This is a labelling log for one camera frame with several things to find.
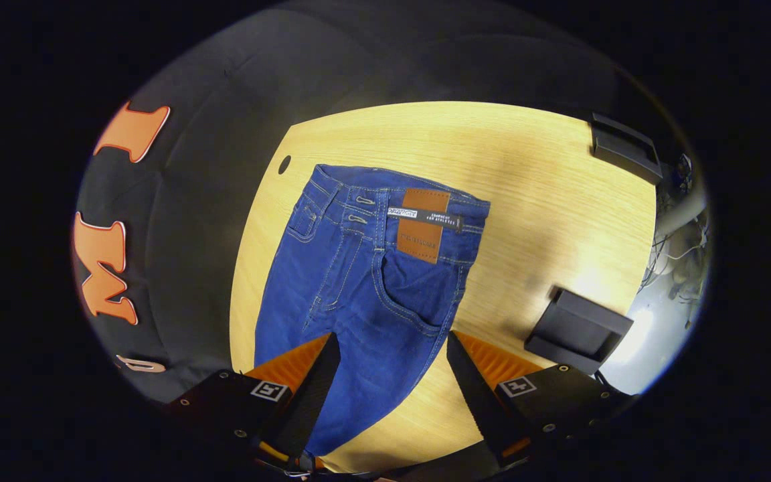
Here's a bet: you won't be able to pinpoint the grey metal pole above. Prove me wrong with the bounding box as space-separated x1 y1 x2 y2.
653 191 707 240

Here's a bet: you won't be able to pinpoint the blue denim jeans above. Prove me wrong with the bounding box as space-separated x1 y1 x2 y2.
254 164 491 463

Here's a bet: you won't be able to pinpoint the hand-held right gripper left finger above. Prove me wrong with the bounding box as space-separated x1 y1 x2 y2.
165 333 341 464

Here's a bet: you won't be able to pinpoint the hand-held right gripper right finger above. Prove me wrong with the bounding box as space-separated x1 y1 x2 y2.
446 330 637 469

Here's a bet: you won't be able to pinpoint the tangle of cables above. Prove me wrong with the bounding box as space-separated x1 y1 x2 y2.
640 154 711 302

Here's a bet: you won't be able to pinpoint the black backdrop cloth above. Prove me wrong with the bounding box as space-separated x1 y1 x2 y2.
72 3 687 406

